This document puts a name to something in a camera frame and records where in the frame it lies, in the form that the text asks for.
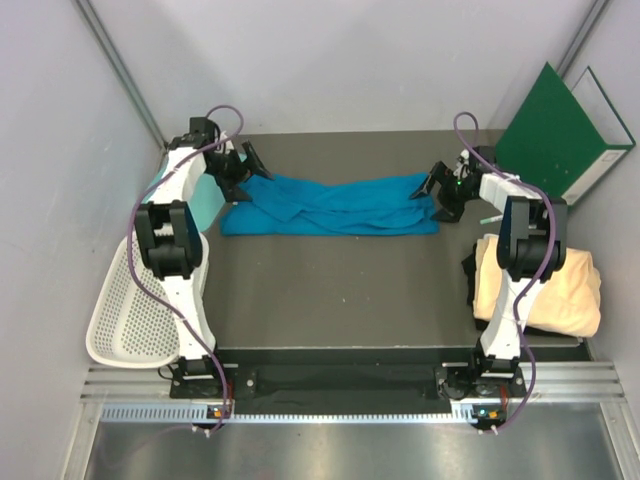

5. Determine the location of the aluminium frame rail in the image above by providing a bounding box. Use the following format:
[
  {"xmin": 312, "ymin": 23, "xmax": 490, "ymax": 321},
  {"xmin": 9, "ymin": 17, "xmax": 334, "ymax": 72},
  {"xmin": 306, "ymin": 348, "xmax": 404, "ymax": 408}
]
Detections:
[{"xmin": 71, "ymin": 0, "xmax": 167, "ymax": 151}]

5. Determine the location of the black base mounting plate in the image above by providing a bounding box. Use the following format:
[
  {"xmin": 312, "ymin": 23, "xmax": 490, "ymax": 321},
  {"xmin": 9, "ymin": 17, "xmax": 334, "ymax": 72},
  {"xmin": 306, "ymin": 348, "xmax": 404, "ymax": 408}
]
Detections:
[{"xmin": 167, "ymin": 357, "xmax": 525, "ymax": 414}]

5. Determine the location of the blue t shirt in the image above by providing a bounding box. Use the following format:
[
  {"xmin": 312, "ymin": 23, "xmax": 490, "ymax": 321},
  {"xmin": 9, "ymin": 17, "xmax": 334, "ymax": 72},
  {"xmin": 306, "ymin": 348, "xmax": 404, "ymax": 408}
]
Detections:
[{"xmin": 220, "ymin": 173, "xmax": 439, "ymax": 237}]

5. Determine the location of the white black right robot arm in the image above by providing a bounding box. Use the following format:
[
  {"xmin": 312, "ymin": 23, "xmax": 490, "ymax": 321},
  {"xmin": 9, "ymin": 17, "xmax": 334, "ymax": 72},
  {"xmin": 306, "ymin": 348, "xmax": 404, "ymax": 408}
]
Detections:
[{"xmin": 410, "ymin": 150, "xmax": 568, "ymax": 400}]

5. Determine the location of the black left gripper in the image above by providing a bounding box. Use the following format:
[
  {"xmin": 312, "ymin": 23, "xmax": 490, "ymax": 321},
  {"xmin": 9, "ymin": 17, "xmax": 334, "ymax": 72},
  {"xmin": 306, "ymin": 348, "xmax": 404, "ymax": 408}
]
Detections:
[{"xmin": 203, "ymin": 141, "xmax": 272, "ymax": 202}]

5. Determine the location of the white green marker pen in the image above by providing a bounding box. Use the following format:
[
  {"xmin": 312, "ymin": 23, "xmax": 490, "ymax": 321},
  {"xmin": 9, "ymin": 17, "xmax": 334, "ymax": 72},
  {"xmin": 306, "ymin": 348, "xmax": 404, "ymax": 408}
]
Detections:
[{"xmin": 479, "ymin": 215, "xmax": 503, "ymax": 225}]

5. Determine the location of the cream folded t shirt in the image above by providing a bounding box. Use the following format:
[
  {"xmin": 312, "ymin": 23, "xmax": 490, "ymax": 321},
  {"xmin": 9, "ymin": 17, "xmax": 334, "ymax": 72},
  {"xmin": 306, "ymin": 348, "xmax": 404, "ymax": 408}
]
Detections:
[{"xmin": 471, "ymin": 234, "xmax": 601, "ymax": 338}]

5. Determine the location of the white perforated plastic basket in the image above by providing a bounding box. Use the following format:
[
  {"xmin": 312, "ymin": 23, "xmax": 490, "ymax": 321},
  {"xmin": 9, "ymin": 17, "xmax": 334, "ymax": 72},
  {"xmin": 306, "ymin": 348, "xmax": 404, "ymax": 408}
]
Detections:
[{"xmin": 85, "ymin": 238, "xmax": 216, "ymax": 369}]

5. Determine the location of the teal cutting board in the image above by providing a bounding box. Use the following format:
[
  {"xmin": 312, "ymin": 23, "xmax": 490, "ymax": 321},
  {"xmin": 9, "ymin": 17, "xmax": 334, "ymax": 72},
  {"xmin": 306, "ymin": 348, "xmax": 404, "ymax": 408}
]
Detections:
[{"xmin": 142, "ymin": 148, "xmax": 226, "ymax": 232}]

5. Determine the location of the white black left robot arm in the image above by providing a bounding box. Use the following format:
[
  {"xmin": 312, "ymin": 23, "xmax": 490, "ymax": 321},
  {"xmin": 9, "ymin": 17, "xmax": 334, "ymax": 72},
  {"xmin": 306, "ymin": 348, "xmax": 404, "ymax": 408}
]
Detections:
[{"xmin": 127, "ymin": 115, "xmax": 273, "ymax": 402}]

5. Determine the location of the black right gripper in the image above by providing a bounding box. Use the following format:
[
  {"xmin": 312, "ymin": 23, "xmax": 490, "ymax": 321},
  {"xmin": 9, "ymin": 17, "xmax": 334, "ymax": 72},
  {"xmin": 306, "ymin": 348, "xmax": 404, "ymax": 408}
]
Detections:
[{"xmin": 410, "ymin": 162, "xmax": 477, "ymax": 224}]

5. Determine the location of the green lever arch binder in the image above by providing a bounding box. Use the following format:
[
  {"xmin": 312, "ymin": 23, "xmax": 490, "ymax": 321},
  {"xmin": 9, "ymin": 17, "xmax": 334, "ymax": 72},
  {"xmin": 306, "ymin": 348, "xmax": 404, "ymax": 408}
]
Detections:
[{"xmin": 496, "ymin": 64, "xmax": 636, "ymax": 205}]

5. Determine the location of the grey slotted cable duct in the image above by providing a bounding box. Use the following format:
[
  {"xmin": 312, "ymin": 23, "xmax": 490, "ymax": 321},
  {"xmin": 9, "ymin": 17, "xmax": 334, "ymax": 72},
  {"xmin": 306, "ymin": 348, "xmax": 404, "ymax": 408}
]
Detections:
[{"xmin": 100, "ymin": 403, "xmax": 498, "ymax": 425}]

